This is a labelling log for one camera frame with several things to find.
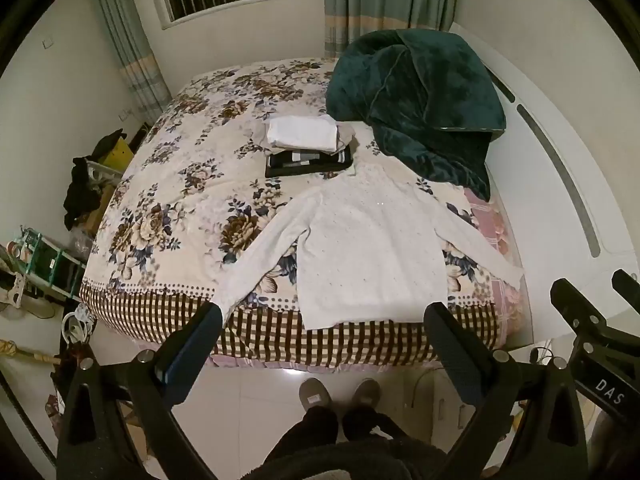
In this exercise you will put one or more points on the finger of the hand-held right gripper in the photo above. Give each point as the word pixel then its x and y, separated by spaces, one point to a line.
pixel 580 305
pixel 629 287

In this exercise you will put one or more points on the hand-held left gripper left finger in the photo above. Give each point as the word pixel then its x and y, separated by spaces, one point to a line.
pixel 192 347

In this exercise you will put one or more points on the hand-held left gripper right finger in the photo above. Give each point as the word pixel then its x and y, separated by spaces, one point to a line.
pixel 452 355

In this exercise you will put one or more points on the white knit sweater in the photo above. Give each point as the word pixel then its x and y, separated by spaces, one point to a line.
pixel 370 250

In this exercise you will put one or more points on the person's right shoe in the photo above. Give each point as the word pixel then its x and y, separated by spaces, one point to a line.
pixel 366 392

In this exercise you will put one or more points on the person's shoe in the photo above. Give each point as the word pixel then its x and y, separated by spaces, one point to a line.
pixel 366 392
pixel 315 395

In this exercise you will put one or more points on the person's right leg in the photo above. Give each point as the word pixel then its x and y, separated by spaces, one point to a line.
pixel 365 425

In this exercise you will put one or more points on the person's leg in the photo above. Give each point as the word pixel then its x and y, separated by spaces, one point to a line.
pixel 312 435
pixel 365 425

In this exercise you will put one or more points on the pink checked sheet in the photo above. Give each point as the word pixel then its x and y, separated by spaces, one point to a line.
pixel 492 225

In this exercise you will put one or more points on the person's left shoe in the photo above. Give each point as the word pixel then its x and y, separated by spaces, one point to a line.
pixel 315 395

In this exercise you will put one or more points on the white headboard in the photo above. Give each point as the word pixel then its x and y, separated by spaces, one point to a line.
pixel 550 160

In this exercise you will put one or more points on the person's left leg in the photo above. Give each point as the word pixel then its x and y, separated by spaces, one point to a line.
pixel 312 435

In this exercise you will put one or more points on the bamboo stick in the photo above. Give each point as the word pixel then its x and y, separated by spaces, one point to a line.
pixel 25 352

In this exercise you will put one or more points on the green shelf rack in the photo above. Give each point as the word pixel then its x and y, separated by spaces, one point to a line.
pixel 47 260

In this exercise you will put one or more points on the bed with floral sheet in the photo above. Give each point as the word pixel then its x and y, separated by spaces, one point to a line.
pixel 200 160

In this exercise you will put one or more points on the black hanging garment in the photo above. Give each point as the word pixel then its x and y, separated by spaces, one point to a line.
pixel 80 187

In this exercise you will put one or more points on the white plastic rack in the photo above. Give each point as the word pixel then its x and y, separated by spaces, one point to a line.
pixel 106 170

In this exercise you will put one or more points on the yellow box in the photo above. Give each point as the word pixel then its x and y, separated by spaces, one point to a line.
pixel 119 156

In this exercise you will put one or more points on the black striped folded garment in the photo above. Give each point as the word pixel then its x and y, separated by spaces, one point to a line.
pixel 300 166

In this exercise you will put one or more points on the white folded cloth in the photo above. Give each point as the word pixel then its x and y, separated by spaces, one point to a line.
pixel 300 132

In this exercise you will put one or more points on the beige folded garment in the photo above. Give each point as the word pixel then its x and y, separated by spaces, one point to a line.
pixel 345 136

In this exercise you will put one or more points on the dark green plush blanket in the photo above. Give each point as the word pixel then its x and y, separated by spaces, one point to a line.
pixel 425 90

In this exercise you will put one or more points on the narrow blue-grey curtain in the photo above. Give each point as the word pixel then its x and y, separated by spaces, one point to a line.
pixel 130 50

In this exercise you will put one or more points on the wide blue-grey curtain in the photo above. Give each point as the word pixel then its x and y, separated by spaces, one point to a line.
pixel 380 0

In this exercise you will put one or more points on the white wall socket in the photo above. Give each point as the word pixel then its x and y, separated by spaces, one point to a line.
pixel 125 115

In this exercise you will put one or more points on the white wall switch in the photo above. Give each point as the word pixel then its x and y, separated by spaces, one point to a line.
pixel 48 43

